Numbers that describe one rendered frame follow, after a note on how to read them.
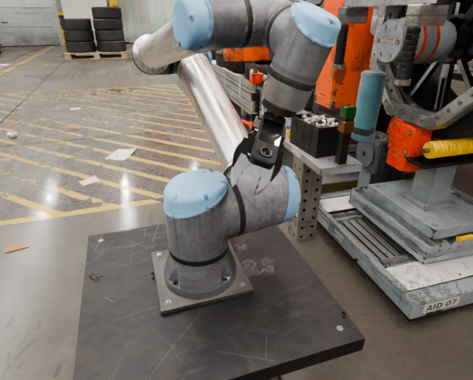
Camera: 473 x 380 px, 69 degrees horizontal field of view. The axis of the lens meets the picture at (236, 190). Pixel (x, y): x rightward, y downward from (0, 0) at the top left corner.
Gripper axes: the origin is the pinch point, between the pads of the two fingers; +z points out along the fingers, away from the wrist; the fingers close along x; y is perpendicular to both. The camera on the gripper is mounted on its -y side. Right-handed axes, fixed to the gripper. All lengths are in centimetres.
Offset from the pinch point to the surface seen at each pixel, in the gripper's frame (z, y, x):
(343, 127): -5, 48, -26
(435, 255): 25, 42, -79
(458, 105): -25, 47, -53
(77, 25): 210, 713, 436
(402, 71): -28, 40, -30
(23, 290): 85, 11, 61
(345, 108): -11, 49, -24
